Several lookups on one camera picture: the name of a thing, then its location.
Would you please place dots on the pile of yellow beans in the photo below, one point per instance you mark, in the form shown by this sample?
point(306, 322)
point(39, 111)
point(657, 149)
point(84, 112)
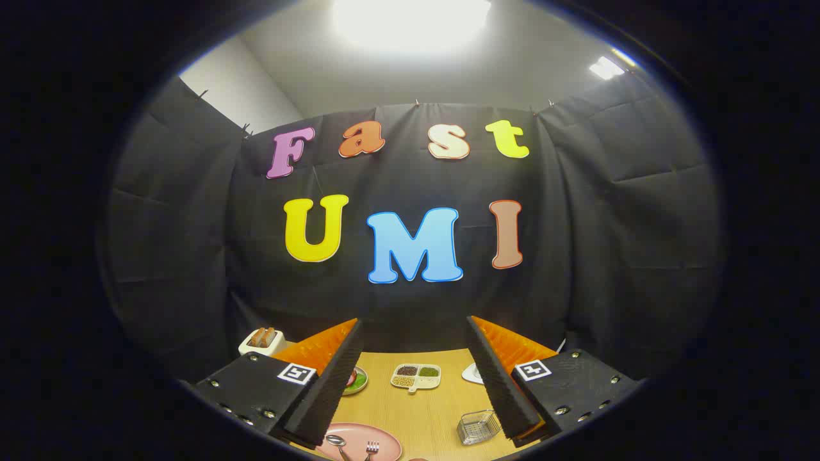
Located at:
point(403, 381)

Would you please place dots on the small ceiling light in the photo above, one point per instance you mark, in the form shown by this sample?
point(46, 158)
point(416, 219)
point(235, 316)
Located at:
point(605, 67)

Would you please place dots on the pile of dark red beans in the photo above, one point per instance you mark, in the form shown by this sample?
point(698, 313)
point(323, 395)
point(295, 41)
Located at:
point(407, 370)

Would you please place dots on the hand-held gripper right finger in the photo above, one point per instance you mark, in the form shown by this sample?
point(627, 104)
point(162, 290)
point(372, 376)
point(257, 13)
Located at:
point(500, 384)

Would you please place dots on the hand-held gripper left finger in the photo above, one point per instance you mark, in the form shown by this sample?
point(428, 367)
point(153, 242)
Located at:
point(333, 384)

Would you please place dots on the large ceiling light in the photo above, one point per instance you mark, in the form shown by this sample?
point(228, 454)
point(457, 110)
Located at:
point(410, 22)

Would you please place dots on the brown toast slices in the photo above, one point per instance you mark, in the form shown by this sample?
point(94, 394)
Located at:
point(261, 337)

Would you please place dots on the pile of green beans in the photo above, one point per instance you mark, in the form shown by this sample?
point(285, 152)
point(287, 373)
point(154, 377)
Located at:
point(428, 371)

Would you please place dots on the white toaster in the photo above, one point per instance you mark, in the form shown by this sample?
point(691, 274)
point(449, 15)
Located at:
point(250, 349)

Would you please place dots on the white food bowl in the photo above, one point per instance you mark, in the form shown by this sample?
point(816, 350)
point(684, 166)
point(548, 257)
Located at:
point(362, 387)

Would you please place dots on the pink plate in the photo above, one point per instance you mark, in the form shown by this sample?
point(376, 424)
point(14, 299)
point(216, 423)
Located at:
point(384, 438)

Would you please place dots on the white divided tray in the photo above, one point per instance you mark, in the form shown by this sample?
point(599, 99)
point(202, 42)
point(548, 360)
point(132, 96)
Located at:
point(426, 382)

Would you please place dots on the white square coaster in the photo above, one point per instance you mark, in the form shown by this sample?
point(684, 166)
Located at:
point(473, 374)

